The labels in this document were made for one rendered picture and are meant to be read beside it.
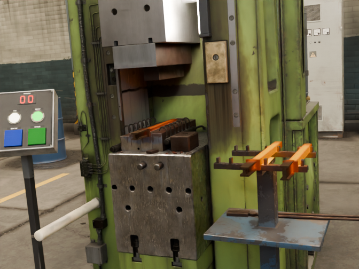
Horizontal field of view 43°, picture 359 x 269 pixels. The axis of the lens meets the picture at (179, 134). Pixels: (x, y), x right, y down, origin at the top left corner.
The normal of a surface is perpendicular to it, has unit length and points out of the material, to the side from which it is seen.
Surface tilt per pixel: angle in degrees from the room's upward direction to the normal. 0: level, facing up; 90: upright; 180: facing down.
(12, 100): 60
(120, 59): 90
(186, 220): 90
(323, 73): 90
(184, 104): 90
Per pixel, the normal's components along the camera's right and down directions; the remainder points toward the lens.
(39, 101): 0.01, -0.36
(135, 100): 0.93, 0.00
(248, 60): -0.37, 0.18
